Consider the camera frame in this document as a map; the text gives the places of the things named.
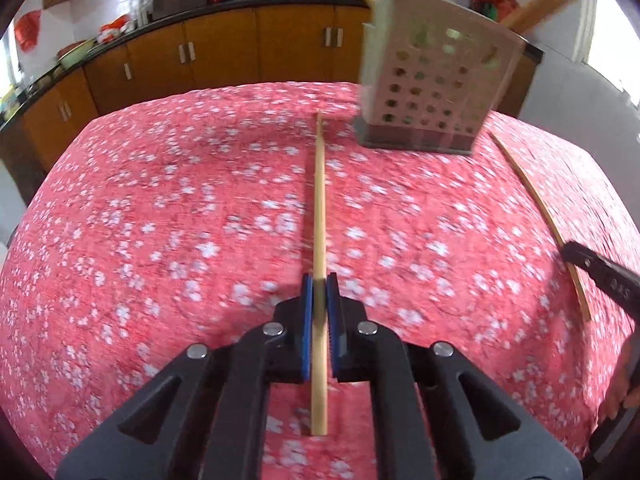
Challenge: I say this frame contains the red packets on shelf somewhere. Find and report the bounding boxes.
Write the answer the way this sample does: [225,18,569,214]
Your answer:
[467,0,518,23]

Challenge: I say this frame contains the red floral tablecloth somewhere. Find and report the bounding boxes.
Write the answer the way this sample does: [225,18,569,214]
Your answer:
[0,80,640,480]

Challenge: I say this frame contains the brown wooden base cabinets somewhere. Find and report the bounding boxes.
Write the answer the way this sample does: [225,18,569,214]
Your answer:
[0,4,545,196]

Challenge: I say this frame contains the green basin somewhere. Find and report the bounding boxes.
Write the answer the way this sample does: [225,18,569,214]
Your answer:
[57,39,98,68]

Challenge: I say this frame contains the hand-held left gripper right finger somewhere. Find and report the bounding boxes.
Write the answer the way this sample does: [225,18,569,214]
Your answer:
[327,274,583,480]

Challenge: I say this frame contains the beige perforated chopstick holder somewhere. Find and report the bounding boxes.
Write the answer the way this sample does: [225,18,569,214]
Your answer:
[354,0,528,155]

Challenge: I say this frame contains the person's right hand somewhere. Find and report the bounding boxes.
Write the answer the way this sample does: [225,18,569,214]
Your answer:
[597,345,640,423]

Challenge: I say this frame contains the red and white bags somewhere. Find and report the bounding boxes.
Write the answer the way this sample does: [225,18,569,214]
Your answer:
[97,15,136,43]

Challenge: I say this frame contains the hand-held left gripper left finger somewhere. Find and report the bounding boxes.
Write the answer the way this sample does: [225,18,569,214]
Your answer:
[55,274,313,480]

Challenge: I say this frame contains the red plastic bag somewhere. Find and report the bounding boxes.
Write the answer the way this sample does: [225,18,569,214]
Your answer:
[14,10,43,53]

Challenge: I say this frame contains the black kitchen countertop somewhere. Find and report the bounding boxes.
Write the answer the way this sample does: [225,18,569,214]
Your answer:
[0,0,545,126]

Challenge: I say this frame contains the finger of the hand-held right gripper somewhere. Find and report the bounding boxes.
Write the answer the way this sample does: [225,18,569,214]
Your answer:
[560,241,640,323]

